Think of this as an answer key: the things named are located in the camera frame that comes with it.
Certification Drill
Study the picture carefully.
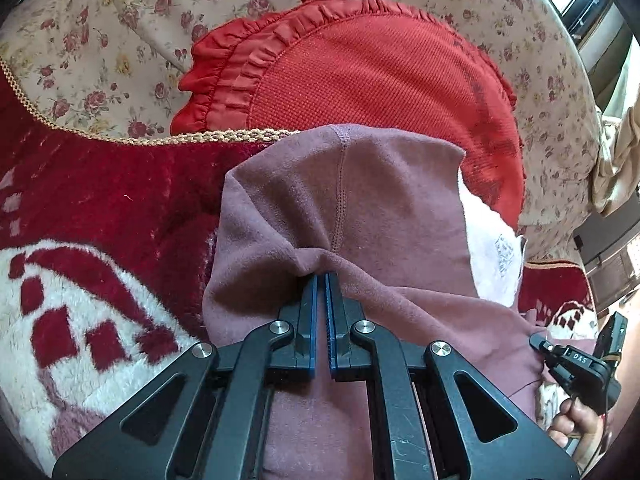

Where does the beige curtain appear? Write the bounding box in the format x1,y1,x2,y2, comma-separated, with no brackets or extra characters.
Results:
592,105,640,216

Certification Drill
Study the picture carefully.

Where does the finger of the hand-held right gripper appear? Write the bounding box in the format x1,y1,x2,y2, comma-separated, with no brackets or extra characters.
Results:
529,334,567,377

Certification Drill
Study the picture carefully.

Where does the mauve pink small garment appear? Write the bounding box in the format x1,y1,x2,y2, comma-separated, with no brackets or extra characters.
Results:
202,125,546,480

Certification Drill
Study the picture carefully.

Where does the window frame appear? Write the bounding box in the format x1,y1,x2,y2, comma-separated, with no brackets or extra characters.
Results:
517,0,640,111

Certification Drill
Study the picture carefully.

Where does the floral beige sofa cover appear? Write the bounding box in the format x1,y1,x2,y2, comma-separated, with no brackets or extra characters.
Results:
0,0,601,266

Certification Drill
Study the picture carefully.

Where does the grey slatted unit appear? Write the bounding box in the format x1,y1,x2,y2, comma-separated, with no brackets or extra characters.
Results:
575,230,640,308

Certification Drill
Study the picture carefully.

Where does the red and white plush blanket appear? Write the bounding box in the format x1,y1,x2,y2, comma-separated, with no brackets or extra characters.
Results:
0,55,598,476

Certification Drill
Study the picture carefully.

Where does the person's right hand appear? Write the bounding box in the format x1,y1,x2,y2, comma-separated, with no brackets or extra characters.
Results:
547,395,608,453

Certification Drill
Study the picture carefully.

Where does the red ruffled cushion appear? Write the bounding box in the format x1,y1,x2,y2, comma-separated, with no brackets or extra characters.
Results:
170,0,526,226

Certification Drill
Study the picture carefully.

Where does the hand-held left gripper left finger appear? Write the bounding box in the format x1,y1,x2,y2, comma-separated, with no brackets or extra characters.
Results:
51,271,321,480

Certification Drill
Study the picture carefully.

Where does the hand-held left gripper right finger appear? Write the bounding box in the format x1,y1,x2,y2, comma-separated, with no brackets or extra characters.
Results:
325,271,581,480

